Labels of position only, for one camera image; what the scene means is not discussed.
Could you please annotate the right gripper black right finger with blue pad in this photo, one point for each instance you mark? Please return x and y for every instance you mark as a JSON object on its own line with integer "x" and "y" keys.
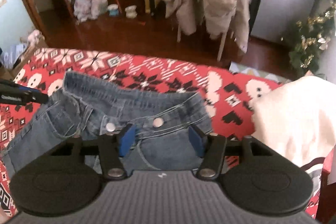
{"x": 211, "y": 149}

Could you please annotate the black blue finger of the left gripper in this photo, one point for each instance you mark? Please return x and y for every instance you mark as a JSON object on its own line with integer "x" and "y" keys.
{"x": 15, "y": 94}

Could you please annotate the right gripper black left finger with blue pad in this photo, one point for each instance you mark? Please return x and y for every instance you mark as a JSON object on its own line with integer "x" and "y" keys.
{"x": 112, "y": 148}

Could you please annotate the blue denim jeans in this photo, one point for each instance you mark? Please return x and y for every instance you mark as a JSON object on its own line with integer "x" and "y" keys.
{"x": 88, "y": 107}

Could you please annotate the cardboard box with clothes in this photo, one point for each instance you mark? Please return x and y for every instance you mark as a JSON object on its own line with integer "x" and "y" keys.
{"x": 13, "y": 60}

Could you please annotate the red patterned blanket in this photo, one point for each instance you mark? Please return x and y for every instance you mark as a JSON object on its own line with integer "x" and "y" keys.
{"x": 226, "y": 91}

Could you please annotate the cream striped knit sweater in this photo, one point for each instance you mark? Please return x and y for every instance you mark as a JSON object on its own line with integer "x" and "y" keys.
{"x": 297, "y": 120}

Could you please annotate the wooden chair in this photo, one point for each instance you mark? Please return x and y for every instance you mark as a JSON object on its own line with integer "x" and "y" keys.
{"x": 202, "y": 49}

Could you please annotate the white plastic bag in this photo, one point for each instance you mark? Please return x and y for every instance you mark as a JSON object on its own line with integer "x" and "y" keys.
{"x": 89, "y": 9}

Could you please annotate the light blue ceramic pot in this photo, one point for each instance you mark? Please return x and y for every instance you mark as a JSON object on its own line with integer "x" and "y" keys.
{"x": 113, "y": 10}

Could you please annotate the white ceramic pot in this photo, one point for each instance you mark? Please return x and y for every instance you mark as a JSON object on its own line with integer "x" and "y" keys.
{"x": 131, "y": 12}

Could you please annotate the decorated green christmas tree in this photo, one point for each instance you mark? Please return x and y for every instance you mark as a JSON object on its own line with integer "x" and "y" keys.
{"x": 308, "y": 39}

